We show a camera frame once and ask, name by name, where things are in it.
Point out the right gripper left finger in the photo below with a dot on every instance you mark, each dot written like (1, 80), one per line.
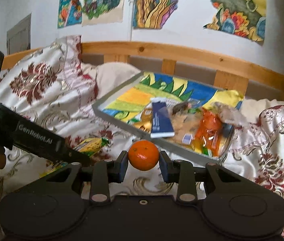
(105, 173)

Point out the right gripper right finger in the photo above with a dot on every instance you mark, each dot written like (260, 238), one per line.
(184, 174)

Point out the yellow green cracker packet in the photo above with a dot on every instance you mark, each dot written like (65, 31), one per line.
(89, 147)

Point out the orange tangerine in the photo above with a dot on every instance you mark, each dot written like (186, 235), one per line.
(143, 155)

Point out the clear bag of biscuits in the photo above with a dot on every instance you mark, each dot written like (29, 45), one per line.
(184, 123)

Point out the navy blue box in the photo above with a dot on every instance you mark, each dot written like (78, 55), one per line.
(161, 123)

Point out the orange red snack bag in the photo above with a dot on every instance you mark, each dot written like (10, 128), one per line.
(209, 133)

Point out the dark dried snack clear bag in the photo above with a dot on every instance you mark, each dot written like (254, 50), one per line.
(180, 107)

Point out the clear pastry bar package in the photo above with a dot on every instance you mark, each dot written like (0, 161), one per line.
(231, 116)

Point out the floral satin bedspread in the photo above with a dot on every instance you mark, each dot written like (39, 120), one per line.
(256, 152)

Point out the grey tray with colourful drawing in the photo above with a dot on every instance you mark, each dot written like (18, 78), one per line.
(123, 106)

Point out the cream pillow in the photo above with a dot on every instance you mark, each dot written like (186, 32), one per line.
(110, 75)

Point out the wooden bed headboard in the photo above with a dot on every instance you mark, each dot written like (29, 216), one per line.
(231, 73)

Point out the girl drawing blue poster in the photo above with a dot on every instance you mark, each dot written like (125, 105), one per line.
(69, 13)

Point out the blond child drawing poster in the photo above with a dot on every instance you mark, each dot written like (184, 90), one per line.
(96, 12)

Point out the purple wavy drawing poster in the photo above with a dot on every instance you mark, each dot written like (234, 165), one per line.
(152, 14)

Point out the landscape flowers drawing poster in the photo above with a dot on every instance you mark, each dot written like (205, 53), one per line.
(243, 18)

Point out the grey wall panel box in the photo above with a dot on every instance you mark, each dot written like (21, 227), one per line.
(18, 37)

